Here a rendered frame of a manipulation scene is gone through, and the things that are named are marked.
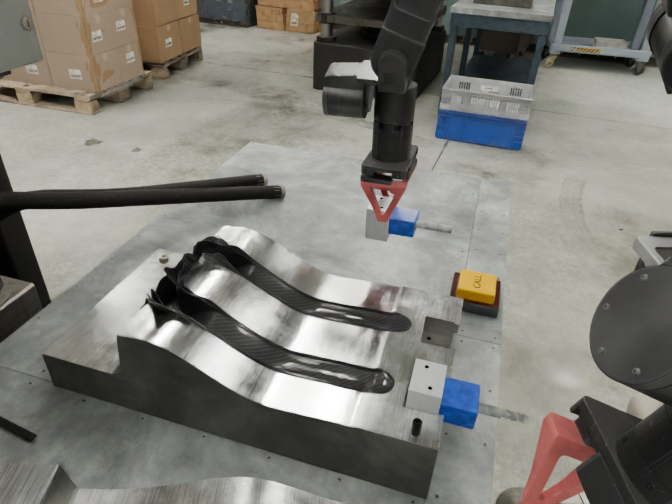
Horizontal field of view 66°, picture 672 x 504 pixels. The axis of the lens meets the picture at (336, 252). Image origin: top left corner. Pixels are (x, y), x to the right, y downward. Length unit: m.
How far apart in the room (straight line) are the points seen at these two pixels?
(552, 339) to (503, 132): 1.97
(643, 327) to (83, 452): 0.61
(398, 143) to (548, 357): 1.47
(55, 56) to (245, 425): 4.05
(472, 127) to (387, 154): 3.08
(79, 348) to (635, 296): 0.64
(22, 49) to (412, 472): 0.99
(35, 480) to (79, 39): 3.92
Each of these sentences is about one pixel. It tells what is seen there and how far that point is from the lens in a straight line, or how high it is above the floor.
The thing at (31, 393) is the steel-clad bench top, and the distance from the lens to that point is 0.80.
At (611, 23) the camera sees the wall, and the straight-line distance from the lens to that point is 7.03.
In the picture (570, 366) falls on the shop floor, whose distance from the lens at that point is 2.09.
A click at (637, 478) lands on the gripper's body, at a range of 0.34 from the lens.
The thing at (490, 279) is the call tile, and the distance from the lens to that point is 0.90.
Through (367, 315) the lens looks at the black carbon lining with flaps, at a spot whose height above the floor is 0.88.
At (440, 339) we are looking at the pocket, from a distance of 0.72.
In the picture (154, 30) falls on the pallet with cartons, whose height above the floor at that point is 0.42.
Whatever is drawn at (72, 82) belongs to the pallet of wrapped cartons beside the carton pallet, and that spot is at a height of 0.20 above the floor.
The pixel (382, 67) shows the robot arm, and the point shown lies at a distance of 0.67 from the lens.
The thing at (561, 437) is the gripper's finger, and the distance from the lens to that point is 0.38.
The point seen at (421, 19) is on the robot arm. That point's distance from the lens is 0.66.
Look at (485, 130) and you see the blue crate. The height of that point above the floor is 0.11.
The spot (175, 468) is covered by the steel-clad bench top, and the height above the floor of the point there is 0.80.
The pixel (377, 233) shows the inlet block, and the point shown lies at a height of 0.92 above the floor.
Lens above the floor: 1.34
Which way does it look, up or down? 34 degrees down
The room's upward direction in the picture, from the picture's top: 3 degrees clockwise
